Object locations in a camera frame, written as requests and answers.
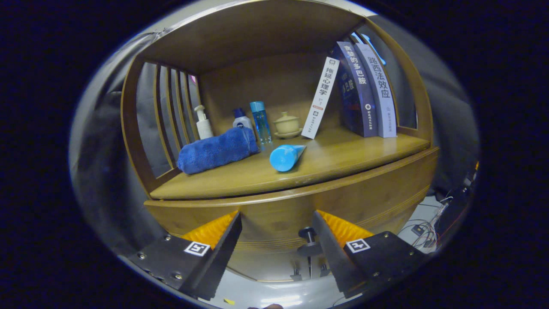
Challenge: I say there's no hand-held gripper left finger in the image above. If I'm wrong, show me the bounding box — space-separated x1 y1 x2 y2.
124 210 243 301

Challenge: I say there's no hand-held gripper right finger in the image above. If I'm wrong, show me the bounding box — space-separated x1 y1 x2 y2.
312 209 431 299

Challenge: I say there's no light blue tube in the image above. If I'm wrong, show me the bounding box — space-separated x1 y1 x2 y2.
269 144 307 173

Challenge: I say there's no wooden cabinet door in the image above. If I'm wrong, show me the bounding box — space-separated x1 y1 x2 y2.
227 249 311 282
309 253 331 277

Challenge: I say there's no wooden countertop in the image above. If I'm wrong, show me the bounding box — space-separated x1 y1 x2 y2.
150 126 431 200

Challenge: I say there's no wooden cabinet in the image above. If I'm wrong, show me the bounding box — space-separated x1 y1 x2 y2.
121 0 440 284

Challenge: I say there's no blue rolled towel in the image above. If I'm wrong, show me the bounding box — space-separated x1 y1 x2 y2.
177 127 260 175

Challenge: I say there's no white pump bottle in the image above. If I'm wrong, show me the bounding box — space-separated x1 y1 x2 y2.
194 105 214 140

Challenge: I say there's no white bottle with blue cap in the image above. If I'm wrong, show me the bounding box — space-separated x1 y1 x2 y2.
232 108 253 130

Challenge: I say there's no clear blue bottle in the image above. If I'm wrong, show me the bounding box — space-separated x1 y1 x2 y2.
250 101 273 145

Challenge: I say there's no beige lidded teacup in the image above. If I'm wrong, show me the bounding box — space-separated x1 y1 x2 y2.
273 112 303 139

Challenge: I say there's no white book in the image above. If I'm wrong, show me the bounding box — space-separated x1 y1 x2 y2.
301 57 340 139

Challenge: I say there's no dark blue book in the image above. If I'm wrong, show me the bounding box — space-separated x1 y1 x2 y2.
332 41 379 138

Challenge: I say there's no light purple book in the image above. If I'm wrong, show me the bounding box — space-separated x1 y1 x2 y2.
354 43 398 139

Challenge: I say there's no tangle of floor cables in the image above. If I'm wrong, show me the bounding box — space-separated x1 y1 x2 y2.
397 195 453 249

